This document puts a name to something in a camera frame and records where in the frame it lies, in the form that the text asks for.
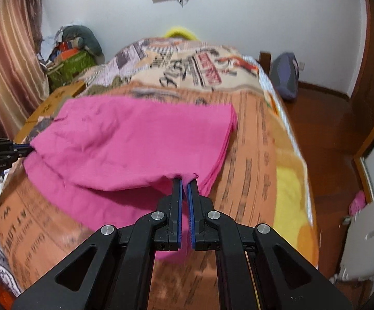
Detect blue grey bag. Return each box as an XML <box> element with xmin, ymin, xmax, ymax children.
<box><xmin>269</xmin><ymin>52</ymin><xmax>300</xmax><ymax>100</ymax></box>

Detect grey plush cushion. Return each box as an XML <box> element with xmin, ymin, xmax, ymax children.
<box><xmin>61</xmin><ymin>25</ymin><xmax>104</xmax><ymax>63</ymax></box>

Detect wooden bed post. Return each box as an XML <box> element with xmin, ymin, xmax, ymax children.
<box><xmin>258</xmin><ymin>51</ymin><xmax>273</xmax><ymax>72</ymax></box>

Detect orange box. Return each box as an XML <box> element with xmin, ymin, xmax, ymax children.
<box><xmin>56</xmin><ymin>40</ymin><xmax>81</xmax><ymax>62</ymax></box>

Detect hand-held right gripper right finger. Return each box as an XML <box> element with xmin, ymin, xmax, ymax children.
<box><xmin>187</xmin><ymin>179</ymin><xmax>346</xmax><ymax>310</ymax></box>

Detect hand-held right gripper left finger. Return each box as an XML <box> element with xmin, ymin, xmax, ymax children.
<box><xmin>12</xmin><ymin>178</ymin><xmax>185</xmax><ymax>310</ymax></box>

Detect wooden lap table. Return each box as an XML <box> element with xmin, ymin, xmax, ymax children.
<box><xmin>14</xmin><ymin>81</ymin><xmax>87</xmax><ymax>144</ymax></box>

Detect newspaper print blanket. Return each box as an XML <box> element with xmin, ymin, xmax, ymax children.
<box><xmin>0</xmin><ymin>37</ymin><xmax>320</xmax><ymax>310</ymax></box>

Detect striped brown curtain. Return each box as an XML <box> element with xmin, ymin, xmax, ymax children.
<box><xmin>0</xmin><ymin>0</ymin><xmax>50</xmax><ymax>139</ymax></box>

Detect pink pants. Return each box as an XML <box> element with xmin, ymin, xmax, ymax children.
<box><xmin>23</xmin><ymin>96</ymin><xmax>238</xmax><ymax>233</ymax></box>

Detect white cabinet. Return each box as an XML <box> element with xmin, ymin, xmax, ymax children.
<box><xmin>337</xmin><ymin>197</ymin><xmax>374</xmax><ymax>281</ymax></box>

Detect yellow pillow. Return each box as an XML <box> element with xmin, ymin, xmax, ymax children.
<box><xmin>164</xmin><ymin>27</ymin><xmax>200</xmax><ymax>41</ymax></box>

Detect pink slipper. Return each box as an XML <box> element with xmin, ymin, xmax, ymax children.
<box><xmin>349</xmin><ymin>190</ymin><xmax>367</xmax><ymax>215</ymax></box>

